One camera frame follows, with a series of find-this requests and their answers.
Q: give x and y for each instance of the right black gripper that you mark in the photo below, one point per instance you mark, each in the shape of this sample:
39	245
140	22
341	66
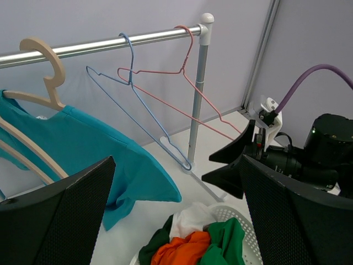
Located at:
288	160

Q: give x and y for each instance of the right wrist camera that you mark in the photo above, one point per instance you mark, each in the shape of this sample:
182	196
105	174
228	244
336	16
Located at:
263	111

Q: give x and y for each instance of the bright green t shirt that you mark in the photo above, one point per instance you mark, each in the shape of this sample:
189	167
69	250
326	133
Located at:
226	245

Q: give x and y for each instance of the beige wooden hanger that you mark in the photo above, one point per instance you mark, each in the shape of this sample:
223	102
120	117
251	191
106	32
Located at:
27	154
45	72

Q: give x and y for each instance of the pink wire hanger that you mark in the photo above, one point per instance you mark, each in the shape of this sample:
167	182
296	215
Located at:
166	75

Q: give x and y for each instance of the dark green white t shirt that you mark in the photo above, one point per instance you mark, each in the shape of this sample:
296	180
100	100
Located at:
181	224

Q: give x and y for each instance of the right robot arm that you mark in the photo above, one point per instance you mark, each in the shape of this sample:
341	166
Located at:
325	160

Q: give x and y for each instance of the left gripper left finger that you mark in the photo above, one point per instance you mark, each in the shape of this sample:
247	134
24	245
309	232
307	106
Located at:
58	223

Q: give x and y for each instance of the orange t shirt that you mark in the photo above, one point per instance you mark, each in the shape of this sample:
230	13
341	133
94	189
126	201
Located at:
182	251

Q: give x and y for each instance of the blue wire hanger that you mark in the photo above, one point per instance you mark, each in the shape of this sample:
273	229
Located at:
138	110

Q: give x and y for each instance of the white plastic basket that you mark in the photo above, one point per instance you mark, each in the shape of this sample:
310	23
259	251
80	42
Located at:
223	212

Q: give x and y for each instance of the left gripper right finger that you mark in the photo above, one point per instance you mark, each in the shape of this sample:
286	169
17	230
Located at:
295	223

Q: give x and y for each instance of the metal clothes rack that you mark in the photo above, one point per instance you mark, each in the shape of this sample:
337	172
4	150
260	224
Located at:
203	30

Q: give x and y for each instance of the blue t shirt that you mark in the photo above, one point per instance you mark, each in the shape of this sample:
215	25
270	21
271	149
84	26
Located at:
123	195

